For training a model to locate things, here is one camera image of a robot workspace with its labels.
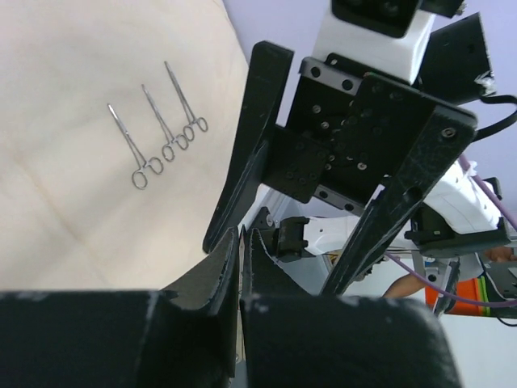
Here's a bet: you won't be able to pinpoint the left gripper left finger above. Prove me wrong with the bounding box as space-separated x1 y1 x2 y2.
1 228 239 387

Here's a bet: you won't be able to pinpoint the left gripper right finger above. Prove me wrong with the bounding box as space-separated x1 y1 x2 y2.
240 229 463 387

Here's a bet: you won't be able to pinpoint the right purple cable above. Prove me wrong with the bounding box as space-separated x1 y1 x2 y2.
383 155 517 308

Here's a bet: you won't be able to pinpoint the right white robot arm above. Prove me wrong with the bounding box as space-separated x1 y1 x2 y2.
203 1 515 295

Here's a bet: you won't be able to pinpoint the steel forceps with ring handles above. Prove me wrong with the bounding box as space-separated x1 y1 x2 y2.
164 61 209 141

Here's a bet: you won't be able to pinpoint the person in background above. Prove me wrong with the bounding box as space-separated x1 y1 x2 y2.
383 242 517 300

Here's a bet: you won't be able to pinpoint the beige cloth kit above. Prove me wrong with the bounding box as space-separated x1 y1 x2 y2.
1 1 247 290

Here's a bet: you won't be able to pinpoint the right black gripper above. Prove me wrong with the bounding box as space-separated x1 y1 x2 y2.
203 40 477 296

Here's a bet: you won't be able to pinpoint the orange box in background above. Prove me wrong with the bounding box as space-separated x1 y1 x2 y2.
423 274 492 318

